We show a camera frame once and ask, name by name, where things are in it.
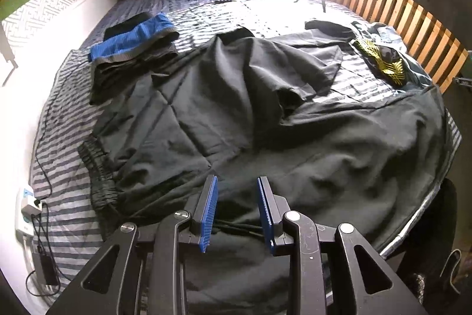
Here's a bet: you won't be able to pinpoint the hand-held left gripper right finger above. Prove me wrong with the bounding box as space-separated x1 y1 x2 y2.
257 176 428 315

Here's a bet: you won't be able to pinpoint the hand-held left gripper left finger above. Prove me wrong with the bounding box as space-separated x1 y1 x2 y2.
46 174 219 315

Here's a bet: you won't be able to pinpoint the large black garment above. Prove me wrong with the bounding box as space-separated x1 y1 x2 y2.
90 27 448 315

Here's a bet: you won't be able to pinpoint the black elastic waistband shorts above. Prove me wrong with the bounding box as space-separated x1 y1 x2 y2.
77 138 122 227

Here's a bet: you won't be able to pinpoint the grey striped quilted blanket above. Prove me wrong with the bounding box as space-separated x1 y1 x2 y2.
27 0 463 264

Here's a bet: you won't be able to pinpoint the folded black garment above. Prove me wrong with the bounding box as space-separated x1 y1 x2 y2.
88 42 179 105

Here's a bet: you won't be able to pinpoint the black power adapter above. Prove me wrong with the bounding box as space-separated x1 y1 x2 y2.
31 250 60 288

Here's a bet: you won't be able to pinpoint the grey plug charger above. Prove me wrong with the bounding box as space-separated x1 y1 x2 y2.
21 200 44 219

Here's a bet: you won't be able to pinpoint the white power strip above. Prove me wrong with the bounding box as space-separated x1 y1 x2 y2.
15 186 50 238

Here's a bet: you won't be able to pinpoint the black yellow patterned shirt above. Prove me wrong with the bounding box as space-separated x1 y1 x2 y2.
350 38 406 87

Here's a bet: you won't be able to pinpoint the folded blue black shorts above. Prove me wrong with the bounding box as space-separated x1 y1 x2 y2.
90 13 180 63

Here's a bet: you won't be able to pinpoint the small black garment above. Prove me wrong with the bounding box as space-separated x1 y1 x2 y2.
305 19 356 43

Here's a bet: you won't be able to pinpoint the grey yellow patterned garment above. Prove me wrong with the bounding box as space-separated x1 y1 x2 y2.
350 21 434 91

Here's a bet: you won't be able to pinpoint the wooden slatted bed rail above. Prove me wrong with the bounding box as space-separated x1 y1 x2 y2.
337 0 469 94

